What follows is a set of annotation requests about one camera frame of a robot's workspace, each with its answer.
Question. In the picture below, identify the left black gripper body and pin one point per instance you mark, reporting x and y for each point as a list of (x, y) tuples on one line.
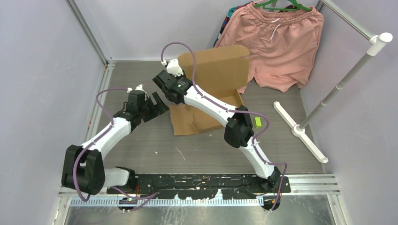
[(143, 110)]

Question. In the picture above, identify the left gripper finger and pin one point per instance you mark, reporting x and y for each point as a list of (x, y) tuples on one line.
[(159, 107), (152, 111)]

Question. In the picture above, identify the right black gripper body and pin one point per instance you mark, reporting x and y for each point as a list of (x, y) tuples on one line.
[(178, 78)]

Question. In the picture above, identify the brown cardboard box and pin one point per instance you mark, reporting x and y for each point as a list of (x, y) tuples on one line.
[(220, 72)]

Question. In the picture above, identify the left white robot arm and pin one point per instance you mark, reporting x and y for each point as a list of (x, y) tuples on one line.
[(83, 168)]

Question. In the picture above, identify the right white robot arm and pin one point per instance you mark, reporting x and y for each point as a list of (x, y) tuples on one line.
[(237, 122)]

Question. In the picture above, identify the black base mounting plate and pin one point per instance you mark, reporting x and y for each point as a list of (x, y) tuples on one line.
[(204, 186)]

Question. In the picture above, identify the small green block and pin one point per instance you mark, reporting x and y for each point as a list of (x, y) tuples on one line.
[(258, 122)]

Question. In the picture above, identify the colourful patterned garment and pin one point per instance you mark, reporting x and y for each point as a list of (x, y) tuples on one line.
[(227, 19)]

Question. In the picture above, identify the pink shorts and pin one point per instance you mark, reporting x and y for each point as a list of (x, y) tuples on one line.
[(282, 45)]

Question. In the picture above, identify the green clothes hanger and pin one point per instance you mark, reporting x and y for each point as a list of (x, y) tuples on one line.
[(281, 5)]

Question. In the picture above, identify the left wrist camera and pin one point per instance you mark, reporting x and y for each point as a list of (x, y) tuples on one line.
[(139, 87)]

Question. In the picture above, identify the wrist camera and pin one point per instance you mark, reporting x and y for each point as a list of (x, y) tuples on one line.
[(139, 87), (173, 67)]

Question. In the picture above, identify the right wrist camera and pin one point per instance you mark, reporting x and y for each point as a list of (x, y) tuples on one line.
[(173, 67)]

